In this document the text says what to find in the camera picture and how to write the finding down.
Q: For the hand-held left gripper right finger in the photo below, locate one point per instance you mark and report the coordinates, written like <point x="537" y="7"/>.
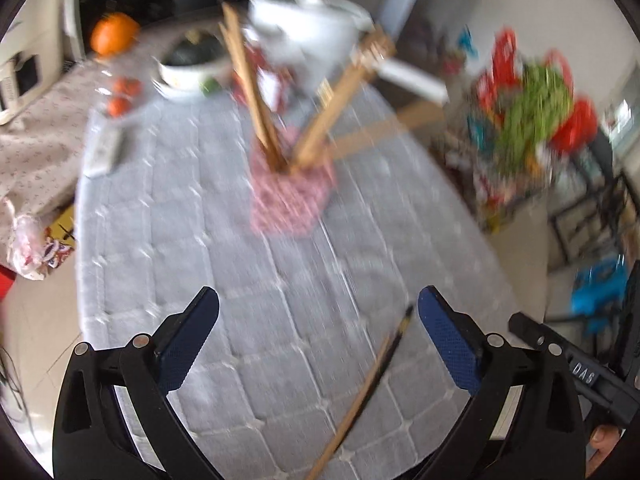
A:
<point x="447" y="342"/>

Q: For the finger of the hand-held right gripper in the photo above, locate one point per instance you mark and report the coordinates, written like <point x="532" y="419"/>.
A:
<point x="527" y="327"/>

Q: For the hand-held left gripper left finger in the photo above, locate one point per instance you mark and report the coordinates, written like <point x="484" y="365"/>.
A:
<point x="187" y="337"/>

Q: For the black-tipped single chopstick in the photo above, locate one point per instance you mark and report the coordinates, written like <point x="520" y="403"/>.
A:
<point x="367" y="395"/>

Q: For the wooden brush stand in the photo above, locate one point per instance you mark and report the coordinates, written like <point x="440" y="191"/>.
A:
<point x="251" y="90"/>

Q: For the person's right hand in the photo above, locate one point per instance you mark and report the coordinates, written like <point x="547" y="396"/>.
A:
<point x="606" y="442"/>

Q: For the blue plastic stool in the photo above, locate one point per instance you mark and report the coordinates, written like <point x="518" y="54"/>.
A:
<point x="597" y="290"/>

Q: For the grey checked tablecloth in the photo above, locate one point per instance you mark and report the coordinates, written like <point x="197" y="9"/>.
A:
<point x="200" y="240"/>

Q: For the yellow snack packet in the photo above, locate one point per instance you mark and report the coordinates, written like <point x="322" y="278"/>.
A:
<point x="62" y="230"/>

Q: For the white plastic bag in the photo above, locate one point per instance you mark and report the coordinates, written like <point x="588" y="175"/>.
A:
<point x="27" y="245"/>

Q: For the black chair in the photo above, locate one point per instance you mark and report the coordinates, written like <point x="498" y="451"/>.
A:
<point x="592" y="152"/>

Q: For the red object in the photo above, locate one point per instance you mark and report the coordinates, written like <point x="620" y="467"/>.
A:
<point x="6" y="285"/>

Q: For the white remote control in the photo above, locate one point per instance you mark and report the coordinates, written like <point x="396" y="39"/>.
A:
<point x="105" y="155"/>

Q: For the pile of assorted food packets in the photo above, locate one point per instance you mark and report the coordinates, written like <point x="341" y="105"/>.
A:
<point x="480" y="130"/>

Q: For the large red plastic bag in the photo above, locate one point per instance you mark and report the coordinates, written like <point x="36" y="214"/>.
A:
<point x="580" y="125"/>

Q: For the green leafy herb bunch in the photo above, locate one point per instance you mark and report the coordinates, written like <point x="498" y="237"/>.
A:
<point x="535" y="110"/>

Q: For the bag of small tomatoes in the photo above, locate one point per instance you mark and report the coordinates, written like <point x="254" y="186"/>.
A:
<point x="138" y="110"/>

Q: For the floral tablecloth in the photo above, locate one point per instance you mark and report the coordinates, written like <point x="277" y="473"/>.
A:
<point x="40" y="150"/>

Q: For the small orange fruit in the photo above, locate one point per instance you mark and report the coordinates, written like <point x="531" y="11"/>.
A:
<point x="127" y="86"/>
<point x="120" y="107"/>

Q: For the white bowl with green knob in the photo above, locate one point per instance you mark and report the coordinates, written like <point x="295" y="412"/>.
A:
<point x="180" y="82"/>

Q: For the labelled jar of red snacks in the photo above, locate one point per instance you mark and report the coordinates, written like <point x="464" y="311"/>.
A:
<point x="275" y="87"/>

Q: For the small red plastic bag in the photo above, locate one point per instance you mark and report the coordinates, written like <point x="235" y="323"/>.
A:
<point x="505" y="50"/>

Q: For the green squash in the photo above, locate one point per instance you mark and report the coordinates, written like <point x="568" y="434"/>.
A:
<point x="195" y="50"/>

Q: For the white kitchen appliance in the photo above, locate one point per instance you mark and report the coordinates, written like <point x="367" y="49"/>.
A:
<point x="30" y="75"/>

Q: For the large orange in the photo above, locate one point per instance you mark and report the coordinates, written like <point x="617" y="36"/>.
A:
<point x="114" y="35"/>

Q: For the white electric pot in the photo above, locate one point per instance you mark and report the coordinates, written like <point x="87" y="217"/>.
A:
<point x="310" y="45"/>

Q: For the white pot lid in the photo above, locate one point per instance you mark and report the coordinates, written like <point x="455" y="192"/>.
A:
<point x="305" y="2"/>

